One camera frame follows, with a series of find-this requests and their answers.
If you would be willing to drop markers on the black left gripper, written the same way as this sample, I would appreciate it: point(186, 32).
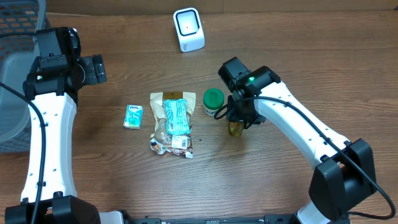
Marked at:
point(95, 69)

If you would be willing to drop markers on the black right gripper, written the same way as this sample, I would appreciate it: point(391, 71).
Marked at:
point(235, 115)

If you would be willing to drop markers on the yellow drink bottle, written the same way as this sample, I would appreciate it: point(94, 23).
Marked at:
point(236, 128)

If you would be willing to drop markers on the green lid jar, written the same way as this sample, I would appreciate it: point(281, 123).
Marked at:
point(213, 100)

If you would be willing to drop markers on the teal tissue pack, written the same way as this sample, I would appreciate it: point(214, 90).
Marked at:
point(133, 117)

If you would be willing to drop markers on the brown nut pouch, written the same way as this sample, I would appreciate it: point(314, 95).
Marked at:
point(156, 104)

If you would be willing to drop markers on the teal snack packet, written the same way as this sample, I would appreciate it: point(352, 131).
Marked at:
point(176, 113)

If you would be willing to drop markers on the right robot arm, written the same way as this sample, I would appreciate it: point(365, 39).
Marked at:
point(343, 170)

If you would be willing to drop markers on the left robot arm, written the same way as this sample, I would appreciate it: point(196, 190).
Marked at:
point(51, 92)

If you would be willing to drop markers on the white barcode scanner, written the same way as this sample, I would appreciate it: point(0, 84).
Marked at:
point(189, 29)

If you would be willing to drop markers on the grey plastic mesh basket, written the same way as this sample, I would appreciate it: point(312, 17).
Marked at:
point(19, 20)

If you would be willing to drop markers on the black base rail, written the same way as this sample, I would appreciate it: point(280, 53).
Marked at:
point(267, 219)

